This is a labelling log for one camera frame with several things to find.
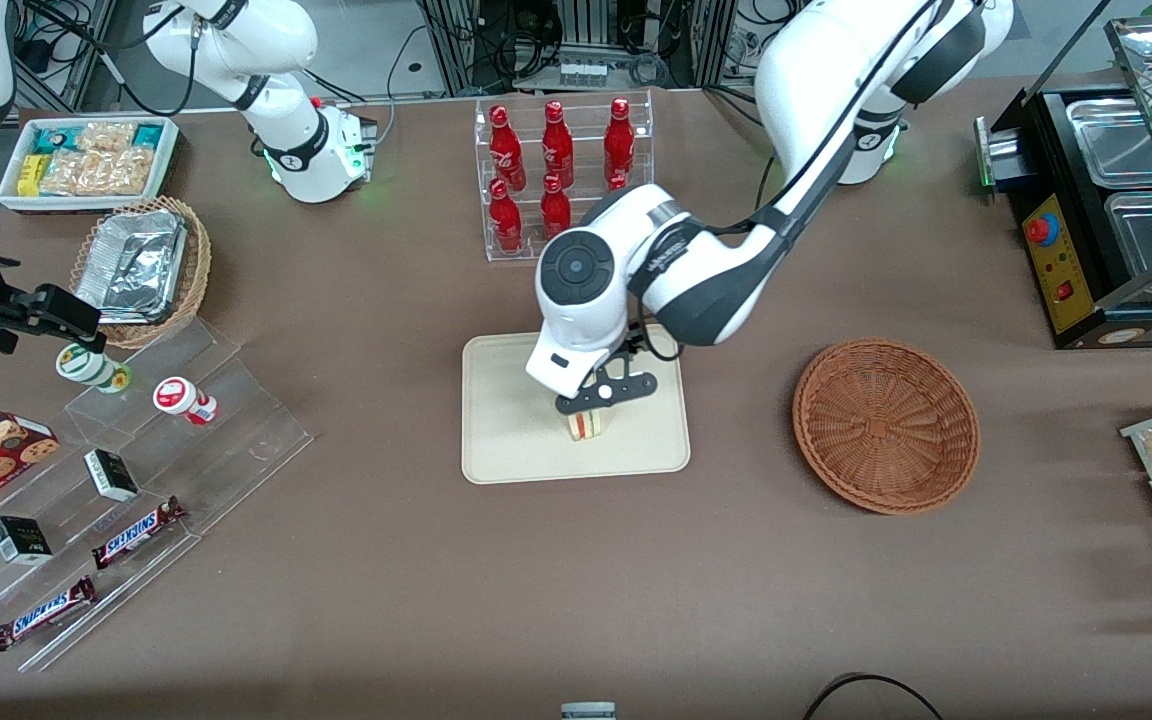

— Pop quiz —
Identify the triangular sandwich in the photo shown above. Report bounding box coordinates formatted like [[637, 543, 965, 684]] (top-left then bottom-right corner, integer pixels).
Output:
[[564, 405, 609, 442]]

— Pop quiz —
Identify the aluminium foil tray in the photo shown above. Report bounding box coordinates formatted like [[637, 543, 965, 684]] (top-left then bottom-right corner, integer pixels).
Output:
[[74, 208, 189, 326]]

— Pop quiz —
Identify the beige plastic tray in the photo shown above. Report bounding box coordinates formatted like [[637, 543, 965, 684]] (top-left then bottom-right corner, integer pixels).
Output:
[[461, 323, 692, 486]]

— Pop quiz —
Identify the light wicker basket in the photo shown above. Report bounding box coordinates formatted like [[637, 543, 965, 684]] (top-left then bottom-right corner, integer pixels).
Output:
[[69, 195, 213, 351]]

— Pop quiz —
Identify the round brown wicker basket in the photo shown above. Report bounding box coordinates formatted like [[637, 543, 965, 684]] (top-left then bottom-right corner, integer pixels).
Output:
[[792, 337, 982, 517]]

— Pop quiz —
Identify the green white yogurt bottle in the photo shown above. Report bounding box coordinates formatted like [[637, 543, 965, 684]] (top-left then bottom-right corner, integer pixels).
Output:
[[56, 342, 133, 395]]

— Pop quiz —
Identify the clear acrylic bottle rack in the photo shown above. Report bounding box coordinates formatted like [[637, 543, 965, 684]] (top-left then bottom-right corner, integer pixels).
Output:
[[474, 88, 655, 263]]

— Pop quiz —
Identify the large clear cracker bag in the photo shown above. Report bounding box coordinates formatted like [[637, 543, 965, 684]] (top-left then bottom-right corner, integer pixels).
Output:
[[40, 147, 154, 197]]

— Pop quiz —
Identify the red white yogurt bottle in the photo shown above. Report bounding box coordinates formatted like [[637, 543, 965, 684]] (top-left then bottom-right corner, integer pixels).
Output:
[[153, 376, 219, 427]]

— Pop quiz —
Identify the small black box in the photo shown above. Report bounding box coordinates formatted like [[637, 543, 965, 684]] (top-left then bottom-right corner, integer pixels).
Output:
[[0, 516, 54, 567], [84, 449, 140, 503]]

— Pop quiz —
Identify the white rectangular snack bin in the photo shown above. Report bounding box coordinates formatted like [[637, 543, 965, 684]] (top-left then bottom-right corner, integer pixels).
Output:
[[0, 115, 181, 215]]

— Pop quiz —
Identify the small clear cracker bag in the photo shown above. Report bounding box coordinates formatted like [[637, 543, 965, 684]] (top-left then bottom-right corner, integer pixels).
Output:
[[76, 121, 138, 152]]

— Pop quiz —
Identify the clear acrylic stepped display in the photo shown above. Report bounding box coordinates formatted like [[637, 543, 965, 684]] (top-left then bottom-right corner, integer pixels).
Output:
[[0, 318, 315, 673]]

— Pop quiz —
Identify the Snickers chocolate bar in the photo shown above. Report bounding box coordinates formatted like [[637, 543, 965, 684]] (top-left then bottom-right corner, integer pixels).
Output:
[[0, 575, 98, 653], [91, 496, 187, 571]]

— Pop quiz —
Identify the black hot food warmer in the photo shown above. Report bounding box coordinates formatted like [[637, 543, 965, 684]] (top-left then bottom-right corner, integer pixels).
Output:
[[974, 14, 1152, 351]]

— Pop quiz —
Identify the aluminium frame equipment rack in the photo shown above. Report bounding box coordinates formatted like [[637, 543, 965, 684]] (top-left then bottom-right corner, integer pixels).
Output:
[[418, 0, 739, 97]]

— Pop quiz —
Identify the black floor cable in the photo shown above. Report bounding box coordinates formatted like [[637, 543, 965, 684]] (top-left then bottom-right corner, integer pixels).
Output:
[[801, 673, 947, 720]]

